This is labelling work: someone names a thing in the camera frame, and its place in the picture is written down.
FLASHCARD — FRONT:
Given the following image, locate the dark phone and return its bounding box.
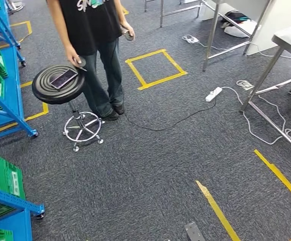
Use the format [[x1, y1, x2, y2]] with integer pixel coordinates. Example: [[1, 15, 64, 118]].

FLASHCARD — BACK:
[[49, 69, 79, 90]]

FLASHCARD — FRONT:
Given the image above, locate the black bag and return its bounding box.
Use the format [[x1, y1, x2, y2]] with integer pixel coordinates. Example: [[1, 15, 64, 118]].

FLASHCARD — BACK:
[[221, 10, 250, 25]]

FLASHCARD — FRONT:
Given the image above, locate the person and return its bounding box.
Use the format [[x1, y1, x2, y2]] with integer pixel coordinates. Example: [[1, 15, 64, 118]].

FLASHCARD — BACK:
[[46, 0, 136, 122]]

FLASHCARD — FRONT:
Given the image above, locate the white power cable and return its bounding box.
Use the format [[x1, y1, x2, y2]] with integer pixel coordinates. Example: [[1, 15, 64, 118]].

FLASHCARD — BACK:
[[221, 85, 291, 146]]

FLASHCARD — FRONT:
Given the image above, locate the black floor power cable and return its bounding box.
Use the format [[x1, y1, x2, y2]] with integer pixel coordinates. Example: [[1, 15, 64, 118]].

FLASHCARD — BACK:
[[124, 98, 217, 133]]

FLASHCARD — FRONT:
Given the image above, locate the dark handheld controller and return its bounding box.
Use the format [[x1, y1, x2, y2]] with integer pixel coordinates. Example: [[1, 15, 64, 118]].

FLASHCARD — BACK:
[[75, 56, 88, 72], [121, 26, 135, 42]]

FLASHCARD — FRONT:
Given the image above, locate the white bundle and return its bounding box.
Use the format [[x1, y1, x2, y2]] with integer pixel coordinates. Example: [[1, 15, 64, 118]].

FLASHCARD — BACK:
[[223, 20, 259, 39]]

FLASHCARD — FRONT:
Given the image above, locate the chrome round base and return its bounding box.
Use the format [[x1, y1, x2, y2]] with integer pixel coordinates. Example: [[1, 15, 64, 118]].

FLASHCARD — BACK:
[[6, 0, 25, 15]]

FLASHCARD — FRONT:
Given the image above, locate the pale grey panel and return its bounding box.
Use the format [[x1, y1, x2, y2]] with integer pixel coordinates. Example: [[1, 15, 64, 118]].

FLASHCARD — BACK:
[[246, 0, 291, 56]]

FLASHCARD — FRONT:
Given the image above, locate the chrome base stool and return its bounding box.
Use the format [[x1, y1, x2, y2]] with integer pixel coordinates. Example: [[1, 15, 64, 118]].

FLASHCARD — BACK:
[[32, 64, 105, 153]]

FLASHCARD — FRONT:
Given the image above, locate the white power strip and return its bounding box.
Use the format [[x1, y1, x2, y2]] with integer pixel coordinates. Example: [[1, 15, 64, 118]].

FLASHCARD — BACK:
[[182, 34, 200, 45], [205, 86, 223, 102]]

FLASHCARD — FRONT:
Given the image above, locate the white power adapter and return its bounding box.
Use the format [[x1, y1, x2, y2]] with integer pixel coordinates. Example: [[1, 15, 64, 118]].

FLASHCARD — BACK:
[[236, 79, 254, 91]]

